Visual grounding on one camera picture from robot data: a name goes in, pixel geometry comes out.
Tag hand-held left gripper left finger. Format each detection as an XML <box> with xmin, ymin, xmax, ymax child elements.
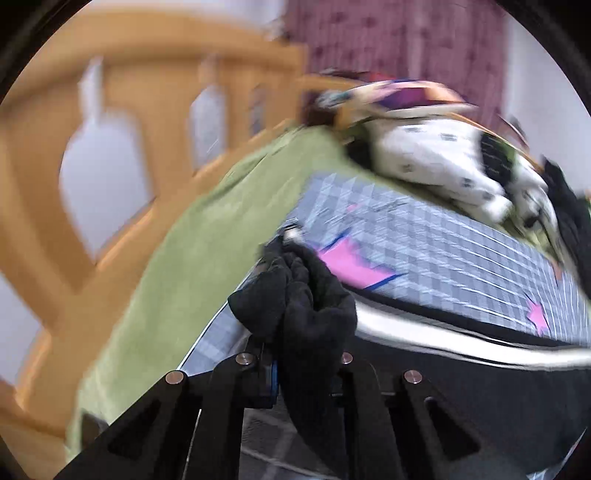
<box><xmin>54</xmin><ymin>336</ymin><xmax>280</xmax><ymax>480</ymax></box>

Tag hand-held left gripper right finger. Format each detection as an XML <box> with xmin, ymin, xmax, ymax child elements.
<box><xmin>331</xmin><ymin>353</ymin><xmax>529</xmax><ymax>480</ymax></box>

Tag black pants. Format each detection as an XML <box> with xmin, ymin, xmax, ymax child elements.
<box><xmin>228</xmin><ymin>239</ymin><xmax>591</xmax><ymax>480</ymax></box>

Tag green bed sheet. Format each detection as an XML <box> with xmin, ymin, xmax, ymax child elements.
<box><xmin>65</xmin><ymin>126</ymin><xmax>561</xmax><ymax>462</ymax></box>

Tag grey checkered printed blanket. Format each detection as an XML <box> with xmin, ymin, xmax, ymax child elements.
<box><xmin>178</xmin><ymin>172</ymin><xmax>591</xmax><ymax>478</ymax></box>

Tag white spotted pillow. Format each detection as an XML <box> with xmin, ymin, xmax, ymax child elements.
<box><xmin>347</xmin><ymin>116</ymin><xmax>559</xmax><ymax>232</ymax></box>

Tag dark cloth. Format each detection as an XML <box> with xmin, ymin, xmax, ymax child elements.
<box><xmin>540</xmin><ymin>157</ymin><xmax>591</xmax><ymax>296</ymax></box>

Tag colourful patterned cushion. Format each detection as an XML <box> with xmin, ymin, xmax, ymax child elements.
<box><xmin>302</xmin><ymin>69</ymin><xmax>478</xmax><ymax>134</ymax></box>

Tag maroon patterned curtain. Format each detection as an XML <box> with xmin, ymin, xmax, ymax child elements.
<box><xmin>283</xmin><ymin>0</ymin><xmax>509</xmax><ymax>134</ymax></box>

